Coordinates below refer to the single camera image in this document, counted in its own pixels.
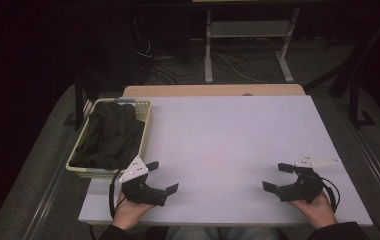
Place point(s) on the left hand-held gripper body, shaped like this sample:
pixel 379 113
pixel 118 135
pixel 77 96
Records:
pixel 141 194

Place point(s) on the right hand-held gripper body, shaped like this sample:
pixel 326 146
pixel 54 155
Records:
pixel 306 186

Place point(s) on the person's left hand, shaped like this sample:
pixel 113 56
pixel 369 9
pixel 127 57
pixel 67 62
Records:
pixel 129 212

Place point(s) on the person's right hand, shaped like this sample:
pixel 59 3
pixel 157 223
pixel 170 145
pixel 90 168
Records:
pixel 315 210

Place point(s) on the black cloth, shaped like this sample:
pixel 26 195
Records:
pixel 111 133

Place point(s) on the cream plastic basket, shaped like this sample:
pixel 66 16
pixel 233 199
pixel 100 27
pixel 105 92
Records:
pixel 143 110

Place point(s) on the black stand leg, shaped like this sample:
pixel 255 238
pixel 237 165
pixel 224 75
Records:
pixel 354 103
pixel 78 100

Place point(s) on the grey metal stand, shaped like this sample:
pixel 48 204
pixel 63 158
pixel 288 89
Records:
pixel 244 29

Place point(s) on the metal floor rail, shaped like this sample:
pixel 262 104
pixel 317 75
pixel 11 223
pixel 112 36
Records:
pixel 49 200
pixel 378 166

